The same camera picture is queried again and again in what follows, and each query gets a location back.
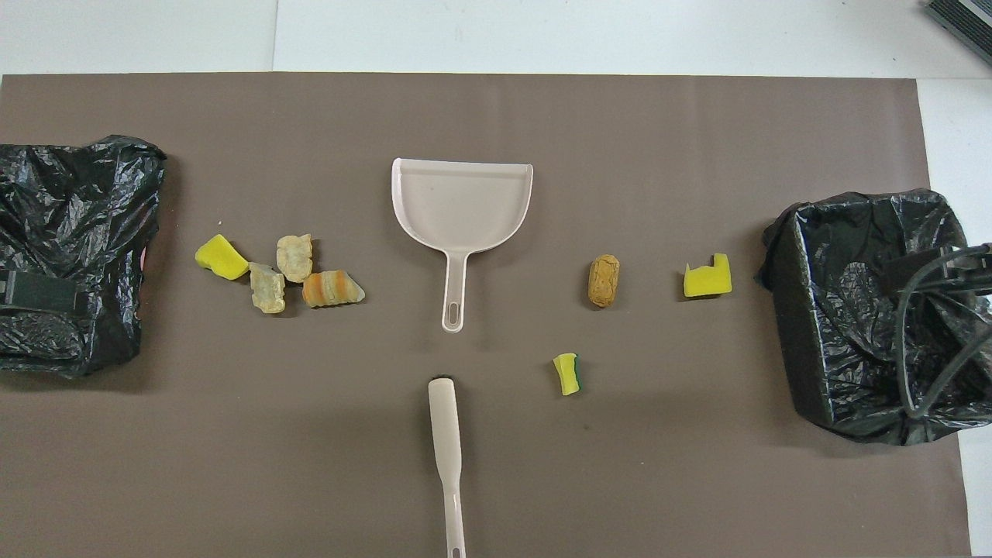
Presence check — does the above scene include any bin wrapped in black bag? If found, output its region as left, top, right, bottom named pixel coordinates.
left=0, top=135, right=167, bottom=379

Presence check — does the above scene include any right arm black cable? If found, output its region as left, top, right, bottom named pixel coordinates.
left=893, top=244, right=992, bottom=421

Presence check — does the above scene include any open bin with black liner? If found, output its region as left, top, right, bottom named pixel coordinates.
left=756, top=188, right=992, bottom=446

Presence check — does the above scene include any yellow sponge wedge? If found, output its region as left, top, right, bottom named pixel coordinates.
left=195, top=234, right=250, bottom=281

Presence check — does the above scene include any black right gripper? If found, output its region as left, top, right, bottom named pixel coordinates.
left=886, top=244, right=992, bottom=295

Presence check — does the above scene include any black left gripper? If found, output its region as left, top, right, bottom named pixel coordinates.
left=0, top=271, right=78, bottom=315

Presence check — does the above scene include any yellowish pale bread piece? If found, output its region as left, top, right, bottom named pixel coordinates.
left=277, top=234, right=314, bottom=284

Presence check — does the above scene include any greyish pale bread piece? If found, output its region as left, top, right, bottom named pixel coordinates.
left=249, top=263, right=287, bottom=315

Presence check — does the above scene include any small yellow green sponge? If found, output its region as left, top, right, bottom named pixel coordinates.
left=553, top=353, right=582, bottom=397

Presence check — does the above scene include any brown paper table mat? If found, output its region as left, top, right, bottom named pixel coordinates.
left=0, top=74, right=971, bottom=558

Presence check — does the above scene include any brown bread roll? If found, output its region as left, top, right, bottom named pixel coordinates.
left=588, top=254, right=621, bottom=308

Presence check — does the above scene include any beige brush with black bristles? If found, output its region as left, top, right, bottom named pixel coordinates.
left=428, top=377, right=467, bottom=558

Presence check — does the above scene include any beige plastic dustpan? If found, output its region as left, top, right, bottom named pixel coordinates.
left=391, top=158, right=534, bottom=334

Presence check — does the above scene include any notched yellow sponge piece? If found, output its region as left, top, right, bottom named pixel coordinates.
left=684, top=253, right=732, bottom=298

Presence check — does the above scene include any orange striped croissant piece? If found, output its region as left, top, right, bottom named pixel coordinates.
left=302, top=270, right=366, bottom=308

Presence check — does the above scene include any dark grey ribbed device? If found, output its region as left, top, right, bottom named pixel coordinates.
left=924, top=0, right=992, bottom=64

